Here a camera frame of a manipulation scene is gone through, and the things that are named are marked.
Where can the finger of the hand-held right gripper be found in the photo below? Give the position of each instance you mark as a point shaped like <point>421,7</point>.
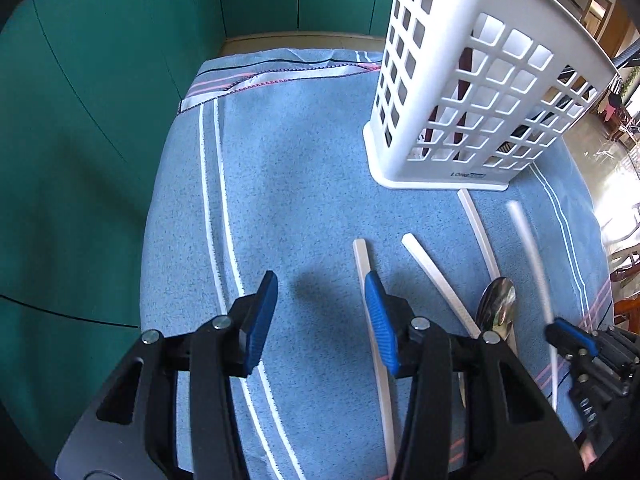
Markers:
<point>562,335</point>

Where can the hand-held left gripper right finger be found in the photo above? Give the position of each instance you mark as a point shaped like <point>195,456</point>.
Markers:
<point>380,320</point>

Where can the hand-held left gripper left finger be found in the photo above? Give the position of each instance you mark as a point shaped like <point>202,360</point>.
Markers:
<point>260,320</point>

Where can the silver metal spoon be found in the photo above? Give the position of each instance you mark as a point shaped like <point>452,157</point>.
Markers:
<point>497,300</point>

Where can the black chopstick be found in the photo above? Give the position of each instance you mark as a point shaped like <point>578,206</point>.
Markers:
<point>567,76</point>
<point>525,130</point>

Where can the wooden chair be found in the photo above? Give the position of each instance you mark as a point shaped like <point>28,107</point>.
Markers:
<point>627,312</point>

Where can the blue striped cloth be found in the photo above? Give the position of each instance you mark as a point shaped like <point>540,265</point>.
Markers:
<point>300,185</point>

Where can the hanging clothes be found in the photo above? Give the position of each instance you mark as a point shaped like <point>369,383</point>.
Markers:
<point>614,102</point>

